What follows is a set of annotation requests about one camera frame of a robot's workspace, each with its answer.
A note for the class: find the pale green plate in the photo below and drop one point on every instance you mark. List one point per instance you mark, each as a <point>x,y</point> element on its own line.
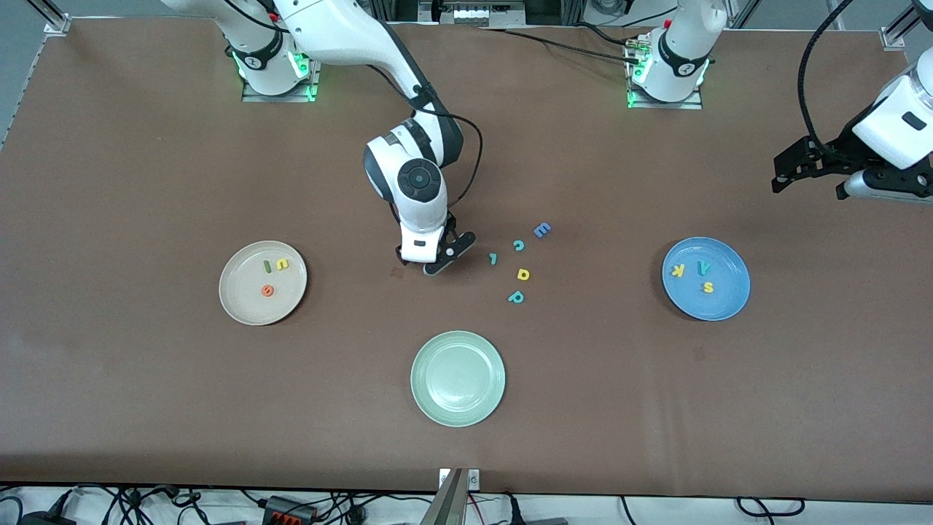
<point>458,379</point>

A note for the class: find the small white metal bracket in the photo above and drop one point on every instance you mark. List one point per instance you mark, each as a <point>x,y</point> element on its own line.
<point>474,478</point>

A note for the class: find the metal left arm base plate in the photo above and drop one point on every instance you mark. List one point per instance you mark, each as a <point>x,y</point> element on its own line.
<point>656,105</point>

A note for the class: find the brown table cover sheet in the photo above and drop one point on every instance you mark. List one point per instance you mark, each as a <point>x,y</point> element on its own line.
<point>539,146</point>

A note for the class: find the black power strip red switches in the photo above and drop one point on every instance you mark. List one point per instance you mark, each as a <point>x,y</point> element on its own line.
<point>288,514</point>

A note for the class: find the grey metal camera pole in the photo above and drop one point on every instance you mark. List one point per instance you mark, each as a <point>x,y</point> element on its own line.
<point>446,503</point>

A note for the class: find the teal foam letter d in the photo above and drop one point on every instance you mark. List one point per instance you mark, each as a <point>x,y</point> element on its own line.
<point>515,295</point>

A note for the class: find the blue foam letter E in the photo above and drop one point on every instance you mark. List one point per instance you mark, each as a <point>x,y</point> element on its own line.
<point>542,230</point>

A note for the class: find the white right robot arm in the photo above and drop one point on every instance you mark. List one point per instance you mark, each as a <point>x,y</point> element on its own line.
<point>350,29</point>

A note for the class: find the aluminium frame corner post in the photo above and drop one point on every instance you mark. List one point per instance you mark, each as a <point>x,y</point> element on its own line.
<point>58,25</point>
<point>893,36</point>

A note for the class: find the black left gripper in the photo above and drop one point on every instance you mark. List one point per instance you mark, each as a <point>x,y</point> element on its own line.
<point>835,151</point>

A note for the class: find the blue plate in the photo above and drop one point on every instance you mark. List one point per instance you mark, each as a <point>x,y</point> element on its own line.
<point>721,299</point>

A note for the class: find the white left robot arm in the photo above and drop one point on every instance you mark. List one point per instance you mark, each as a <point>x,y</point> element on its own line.
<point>889,135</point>

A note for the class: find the beige brown plate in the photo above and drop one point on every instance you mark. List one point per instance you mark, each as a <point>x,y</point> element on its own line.
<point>244,299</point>

